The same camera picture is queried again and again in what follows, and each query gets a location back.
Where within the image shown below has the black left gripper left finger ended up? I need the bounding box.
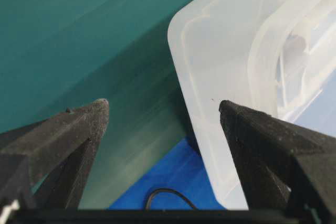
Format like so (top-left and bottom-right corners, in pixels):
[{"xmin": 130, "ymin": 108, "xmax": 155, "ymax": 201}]
[{"xmin": 1, "ymin": 99, "xmax": 109, "ymax": 209}]

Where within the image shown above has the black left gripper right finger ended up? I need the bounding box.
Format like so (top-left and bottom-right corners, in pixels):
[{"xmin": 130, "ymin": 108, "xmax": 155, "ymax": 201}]
[{"xmin": 219, "ymin": 100, "xmax": 335, "ymax": 211}]

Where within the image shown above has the clear plastic tool box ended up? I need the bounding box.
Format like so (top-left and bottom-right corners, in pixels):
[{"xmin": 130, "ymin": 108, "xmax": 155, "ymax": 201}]
[{"xmin": 167, "ymin": 0, "xmax": 335, "ymax": 210}]

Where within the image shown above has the blue table mat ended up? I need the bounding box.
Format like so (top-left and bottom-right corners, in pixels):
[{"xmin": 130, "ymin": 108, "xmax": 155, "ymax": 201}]
[{"xmin": 109, "ymin": 22, "xmax": 336, "ymax": 210}]

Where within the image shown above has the green curtain backdrop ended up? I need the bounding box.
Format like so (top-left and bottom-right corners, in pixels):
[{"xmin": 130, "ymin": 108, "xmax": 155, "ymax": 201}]
[{"xmin": 1, "ymin": 0, "xmax": 192, "ymax": 209}]

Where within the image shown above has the thin black cable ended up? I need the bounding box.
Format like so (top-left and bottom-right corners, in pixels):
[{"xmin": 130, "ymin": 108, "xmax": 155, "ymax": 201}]
[{"xmin": 146, "ymin": 188, "xmax": 196, "ymax": 210}]

